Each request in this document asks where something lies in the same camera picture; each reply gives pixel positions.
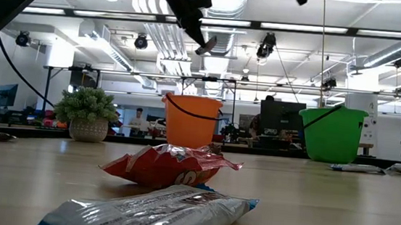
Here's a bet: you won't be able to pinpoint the black computer monitor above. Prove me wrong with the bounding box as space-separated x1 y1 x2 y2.
257 99 307 141

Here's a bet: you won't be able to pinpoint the person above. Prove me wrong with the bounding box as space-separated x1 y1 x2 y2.
128 107 149 138
249 93 276 140

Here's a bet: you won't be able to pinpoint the black overhead frame beam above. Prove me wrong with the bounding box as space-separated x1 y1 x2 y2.
20 0 401 46

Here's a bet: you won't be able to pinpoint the thin hanging cable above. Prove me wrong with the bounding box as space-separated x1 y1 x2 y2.
313 0 332 109

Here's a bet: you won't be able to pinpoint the black rig cable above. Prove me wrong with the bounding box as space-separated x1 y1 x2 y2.
0 33 64 109

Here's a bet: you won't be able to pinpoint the silver ceiling air duct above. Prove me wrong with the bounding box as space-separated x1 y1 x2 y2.
190 0 250 101

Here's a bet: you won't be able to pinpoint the monitor on arm mount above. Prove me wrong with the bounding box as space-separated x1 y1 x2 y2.
0 82 20 110

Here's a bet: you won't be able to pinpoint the red Skittles candy bag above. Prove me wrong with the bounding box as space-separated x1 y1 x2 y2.
98 136 245 197

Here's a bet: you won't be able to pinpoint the green plastic bucket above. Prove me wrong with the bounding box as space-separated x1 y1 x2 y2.
294 101 371 167

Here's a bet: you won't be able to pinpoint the orange plastic bucket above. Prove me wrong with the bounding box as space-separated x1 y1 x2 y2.
157 91 226 152

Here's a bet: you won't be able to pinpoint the artificial green potted plant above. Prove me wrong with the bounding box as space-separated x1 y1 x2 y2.
51 84 121 146

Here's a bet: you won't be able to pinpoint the brown candy bars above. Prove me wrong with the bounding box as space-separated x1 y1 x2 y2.
194 34 218 57

